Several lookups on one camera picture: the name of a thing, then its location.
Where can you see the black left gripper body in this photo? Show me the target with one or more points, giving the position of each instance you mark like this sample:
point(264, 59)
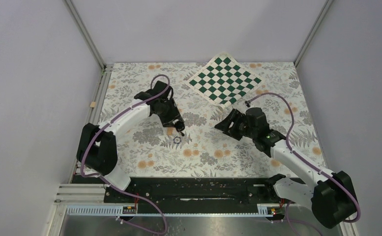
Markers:
point(168, 112)

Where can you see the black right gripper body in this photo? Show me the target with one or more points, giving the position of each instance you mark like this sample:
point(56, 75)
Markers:
point(240, 127)

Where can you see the black earbud charging case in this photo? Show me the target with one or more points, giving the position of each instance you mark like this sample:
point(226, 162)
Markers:
point(180, 127)

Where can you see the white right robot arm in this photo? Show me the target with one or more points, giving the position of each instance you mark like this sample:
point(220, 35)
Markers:
point(329, 195)

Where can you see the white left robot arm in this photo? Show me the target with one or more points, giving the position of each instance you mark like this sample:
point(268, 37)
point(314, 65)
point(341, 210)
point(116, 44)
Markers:
point(97, 148)

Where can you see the small wooden block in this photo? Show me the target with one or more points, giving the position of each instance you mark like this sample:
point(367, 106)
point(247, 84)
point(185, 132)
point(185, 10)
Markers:
point(170, 131)

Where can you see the blue poker chip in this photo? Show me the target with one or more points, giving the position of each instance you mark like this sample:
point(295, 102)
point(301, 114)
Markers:
point(177, 140)

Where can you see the floral table mat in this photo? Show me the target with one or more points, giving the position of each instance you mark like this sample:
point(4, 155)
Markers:
point(147, 151)

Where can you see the green white chessboard mat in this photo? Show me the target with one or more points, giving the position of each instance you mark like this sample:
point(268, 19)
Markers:
point(223, 81)

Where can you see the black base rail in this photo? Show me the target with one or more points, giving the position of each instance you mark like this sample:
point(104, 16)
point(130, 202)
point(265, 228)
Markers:
point(196, 195)

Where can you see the white cable duct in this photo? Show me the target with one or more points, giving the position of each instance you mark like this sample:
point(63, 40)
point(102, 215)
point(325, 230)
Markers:
point(121, 211)

